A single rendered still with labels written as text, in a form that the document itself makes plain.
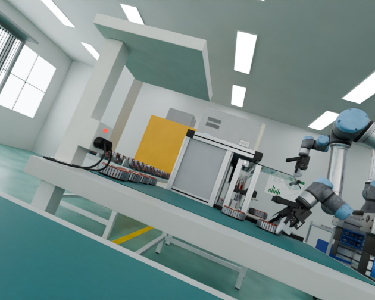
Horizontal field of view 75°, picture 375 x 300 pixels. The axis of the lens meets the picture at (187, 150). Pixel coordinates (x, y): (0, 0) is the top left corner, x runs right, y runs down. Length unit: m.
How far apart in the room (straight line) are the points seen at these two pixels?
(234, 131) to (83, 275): 1.41
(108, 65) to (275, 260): 0.71
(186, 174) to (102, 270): 1.21
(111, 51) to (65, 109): 8.12
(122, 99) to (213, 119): 3.92
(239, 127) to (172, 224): 1.05
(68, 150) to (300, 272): 0.68
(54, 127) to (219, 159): 7.91
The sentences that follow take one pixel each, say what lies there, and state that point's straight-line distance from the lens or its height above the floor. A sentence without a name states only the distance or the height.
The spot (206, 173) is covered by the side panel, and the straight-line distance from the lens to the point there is 1.37.
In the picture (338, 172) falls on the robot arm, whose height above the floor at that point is 1.13.
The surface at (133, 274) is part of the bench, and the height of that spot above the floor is 0.75.
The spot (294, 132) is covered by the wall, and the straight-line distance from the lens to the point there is 7.37.
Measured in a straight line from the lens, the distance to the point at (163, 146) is 5.30.
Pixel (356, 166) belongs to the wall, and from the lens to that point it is 7.74.
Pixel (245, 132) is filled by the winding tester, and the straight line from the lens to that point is 1.54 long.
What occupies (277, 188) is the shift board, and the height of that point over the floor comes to 1.51.
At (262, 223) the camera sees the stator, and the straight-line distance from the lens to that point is 1.16.
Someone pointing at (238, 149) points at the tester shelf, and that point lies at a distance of 1.38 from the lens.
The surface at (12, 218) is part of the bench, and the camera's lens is 0.25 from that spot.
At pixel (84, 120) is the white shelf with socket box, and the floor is 0.89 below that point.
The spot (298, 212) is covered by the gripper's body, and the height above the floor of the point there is 0.88.
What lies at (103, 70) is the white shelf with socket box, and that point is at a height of 1.06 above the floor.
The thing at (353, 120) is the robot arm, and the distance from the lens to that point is 1.33.
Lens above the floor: 0.83
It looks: 7 degrees up
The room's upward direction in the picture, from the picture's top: 21 degrees clockwise
